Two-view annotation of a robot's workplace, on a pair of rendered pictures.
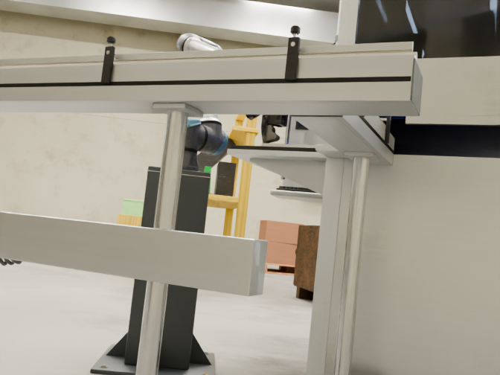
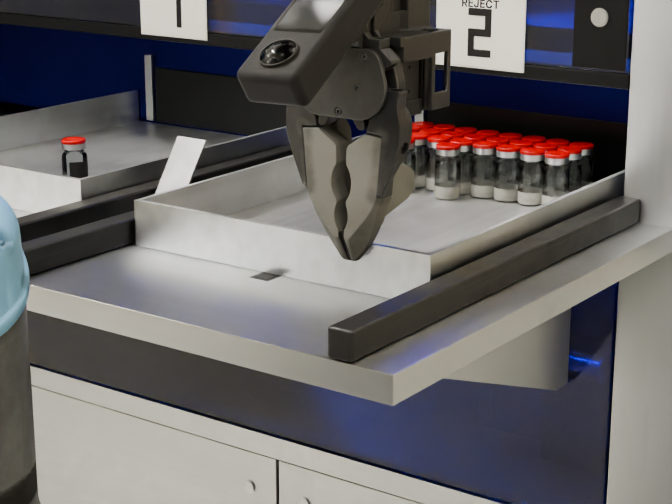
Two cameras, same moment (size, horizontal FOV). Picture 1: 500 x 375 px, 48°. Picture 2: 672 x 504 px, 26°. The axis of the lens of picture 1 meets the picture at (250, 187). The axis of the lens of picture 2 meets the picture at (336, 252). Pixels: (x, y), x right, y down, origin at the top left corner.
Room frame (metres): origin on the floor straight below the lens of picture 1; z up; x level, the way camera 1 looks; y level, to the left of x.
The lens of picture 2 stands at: (2.00, 0.88, 1.18)
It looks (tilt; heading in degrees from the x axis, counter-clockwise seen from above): 16 degrees down; 282
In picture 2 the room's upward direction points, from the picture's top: straight up
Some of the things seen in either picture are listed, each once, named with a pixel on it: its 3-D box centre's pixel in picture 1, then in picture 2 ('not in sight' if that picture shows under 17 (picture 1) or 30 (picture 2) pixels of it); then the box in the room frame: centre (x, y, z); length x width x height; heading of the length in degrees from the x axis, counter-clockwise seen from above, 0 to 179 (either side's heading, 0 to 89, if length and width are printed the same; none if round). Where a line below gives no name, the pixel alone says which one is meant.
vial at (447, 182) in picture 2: not in sight; (447, 171); (2.15, -0.32, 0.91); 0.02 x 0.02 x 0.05
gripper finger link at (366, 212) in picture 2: (269, 136); (385, 191); (2.16, -0.06, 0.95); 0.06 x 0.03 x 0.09; 66
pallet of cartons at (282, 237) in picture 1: (292, 248); not in sight; (9.50, -0.83, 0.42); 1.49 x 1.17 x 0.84; 94
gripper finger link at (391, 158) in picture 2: (265, 124); (375, 128); (2.16, -0.03, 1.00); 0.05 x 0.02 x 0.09; 156
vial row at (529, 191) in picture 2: not in sight; (472, 168); (2.13, -0.33, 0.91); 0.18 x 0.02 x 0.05; 156
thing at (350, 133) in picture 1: (353, 117); not in sight; (1.57, -0.27, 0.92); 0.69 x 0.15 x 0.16; 156
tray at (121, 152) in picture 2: not in sight; (112, 146); (2.47, -0.39, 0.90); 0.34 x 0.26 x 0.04; 66
